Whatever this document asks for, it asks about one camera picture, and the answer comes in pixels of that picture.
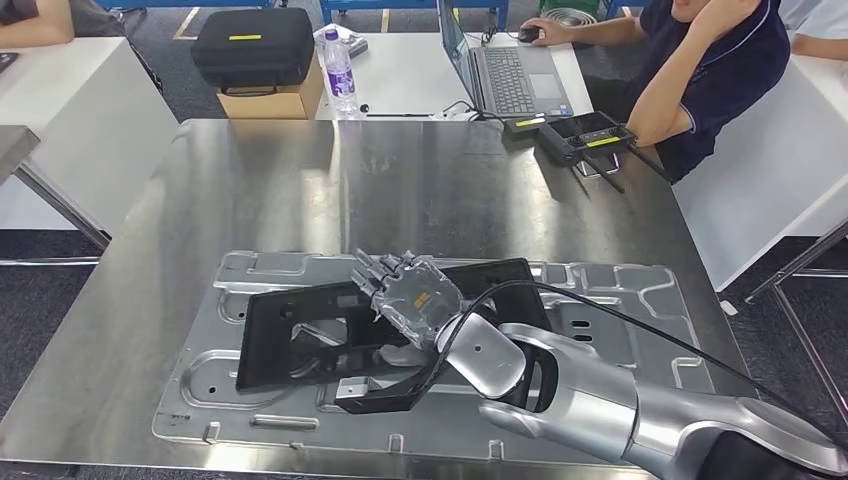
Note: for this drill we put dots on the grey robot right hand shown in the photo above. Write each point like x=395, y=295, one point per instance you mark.
x=414, y=298

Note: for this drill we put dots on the black plastic panel part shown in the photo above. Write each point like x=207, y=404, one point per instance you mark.
x=265, y=344

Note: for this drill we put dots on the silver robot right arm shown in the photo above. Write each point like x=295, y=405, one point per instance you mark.
x=583, y=397

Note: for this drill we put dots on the stainless steel workbench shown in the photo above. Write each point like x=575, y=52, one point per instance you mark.
x=331, y=185

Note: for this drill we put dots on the small black labelled device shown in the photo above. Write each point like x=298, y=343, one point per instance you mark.
x=523, y=124

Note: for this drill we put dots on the black remote controller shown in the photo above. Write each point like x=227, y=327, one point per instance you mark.
x=563, y=142

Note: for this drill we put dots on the white table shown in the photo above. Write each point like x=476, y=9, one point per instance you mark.
x=79, y=119
x=762, y=172
x=404, y=73

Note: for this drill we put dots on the clear plastic water bottle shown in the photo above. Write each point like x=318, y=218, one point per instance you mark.
x=340, y=76

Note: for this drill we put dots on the large stamped metal plate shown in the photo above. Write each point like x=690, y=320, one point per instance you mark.
x=199, y=397

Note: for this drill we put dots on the grey laptop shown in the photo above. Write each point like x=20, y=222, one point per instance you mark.
x=510, y=79

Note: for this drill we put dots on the brown cardboard box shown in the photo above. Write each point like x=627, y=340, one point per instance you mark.
x=265, y=102

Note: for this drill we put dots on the clear plastic packet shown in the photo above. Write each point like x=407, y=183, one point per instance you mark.
x=358, y=43

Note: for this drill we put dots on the yellow floor tape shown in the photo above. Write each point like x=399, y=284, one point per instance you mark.
x=185, y=24
x=385, y=20

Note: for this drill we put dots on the dark computer mouse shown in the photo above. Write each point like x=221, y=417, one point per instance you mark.
x=528, y=34

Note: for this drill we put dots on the black equipment case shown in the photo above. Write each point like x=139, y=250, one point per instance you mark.
x=252, y=46

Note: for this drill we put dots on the small white floor scrap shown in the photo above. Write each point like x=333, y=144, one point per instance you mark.
x=728, y=308

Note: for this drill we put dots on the seated person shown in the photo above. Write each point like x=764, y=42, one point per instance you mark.
x=715, y=73

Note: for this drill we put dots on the black camera bracket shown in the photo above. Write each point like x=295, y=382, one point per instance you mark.
x=391, y=401

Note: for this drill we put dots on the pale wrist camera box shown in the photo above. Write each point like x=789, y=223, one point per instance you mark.
x=356, y=388

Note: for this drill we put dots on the blue metal frame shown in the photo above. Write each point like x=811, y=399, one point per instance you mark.
x=411, y=5
x=185, y=3

